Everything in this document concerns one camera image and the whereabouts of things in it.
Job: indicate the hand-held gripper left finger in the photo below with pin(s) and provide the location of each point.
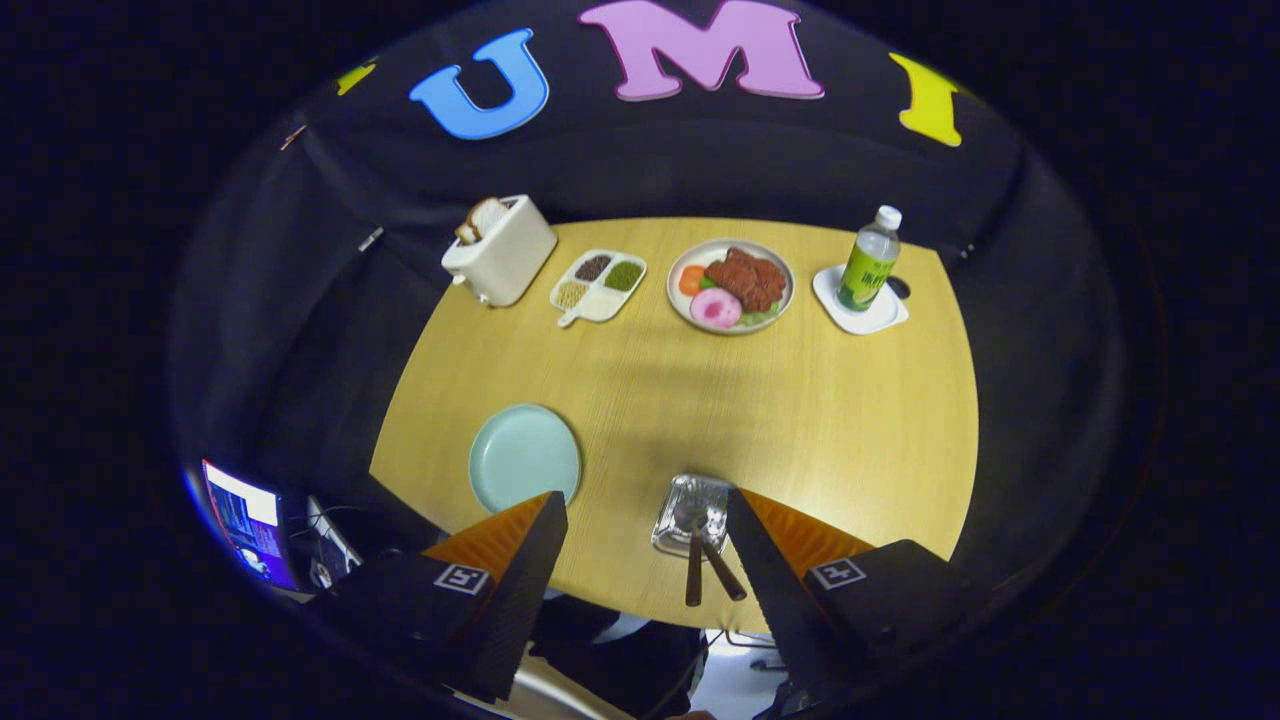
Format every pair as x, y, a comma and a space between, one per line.
525, 590

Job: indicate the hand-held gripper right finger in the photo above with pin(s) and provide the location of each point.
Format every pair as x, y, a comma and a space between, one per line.
770, 590

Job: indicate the metal fork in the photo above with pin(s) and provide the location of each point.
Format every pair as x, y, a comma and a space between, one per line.
725, 570

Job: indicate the metal spoon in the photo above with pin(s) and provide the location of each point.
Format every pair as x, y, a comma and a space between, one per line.
693, 570

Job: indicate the light green plate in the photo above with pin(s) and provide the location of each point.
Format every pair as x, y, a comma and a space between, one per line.
520, 455

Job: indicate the person's dark clothing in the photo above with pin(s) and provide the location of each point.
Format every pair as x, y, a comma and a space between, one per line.
640, 670

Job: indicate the white laptop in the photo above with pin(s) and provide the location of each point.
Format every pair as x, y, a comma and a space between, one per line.
335, 545

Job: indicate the green lettuce leaf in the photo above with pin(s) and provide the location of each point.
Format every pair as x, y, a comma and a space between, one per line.
760, 315

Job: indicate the white square coaster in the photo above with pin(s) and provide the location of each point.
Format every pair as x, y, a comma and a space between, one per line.
865, 320

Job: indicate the pink ham slice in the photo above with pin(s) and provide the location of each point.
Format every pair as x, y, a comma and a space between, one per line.
715, 309

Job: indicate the white food plate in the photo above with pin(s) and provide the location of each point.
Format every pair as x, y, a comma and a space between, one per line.
680, 310

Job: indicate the white divided dish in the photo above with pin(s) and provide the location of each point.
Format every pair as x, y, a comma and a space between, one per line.
600, 305

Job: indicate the yellow soybeans pile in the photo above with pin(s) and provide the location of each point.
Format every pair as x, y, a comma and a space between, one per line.
571, 294

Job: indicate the brown meat piece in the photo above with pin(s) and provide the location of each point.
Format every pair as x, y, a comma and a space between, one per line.
748, 278

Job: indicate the orange tomato slice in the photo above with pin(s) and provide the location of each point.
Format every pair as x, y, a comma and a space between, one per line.
691, 280

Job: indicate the green mung beans pile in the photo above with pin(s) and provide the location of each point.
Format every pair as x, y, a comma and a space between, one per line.
624, 276

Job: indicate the small black round object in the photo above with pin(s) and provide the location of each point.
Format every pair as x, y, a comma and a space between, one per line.
899, 287

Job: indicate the dark red beans pile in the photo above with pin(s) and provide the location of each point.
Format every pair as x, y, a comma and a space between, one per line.
593, 267

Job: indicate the white toaster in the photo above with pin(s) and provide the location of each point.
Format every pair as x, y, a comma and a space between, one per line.
510, 260

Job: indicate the green label drink bottle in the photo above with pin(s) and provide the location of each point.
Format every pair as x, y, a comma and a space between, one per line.
868, 265

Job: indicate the small toast bread slice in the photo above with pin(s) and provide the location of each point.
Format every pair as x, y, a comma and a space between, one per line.
465, 234

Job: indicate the large toast bread slice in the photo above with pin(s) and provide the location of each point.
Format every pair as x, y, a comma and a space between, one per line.
488, 215

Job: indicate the silver cloth clip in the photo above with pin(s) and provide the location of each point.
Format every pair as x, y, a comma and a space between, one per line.
371, 239

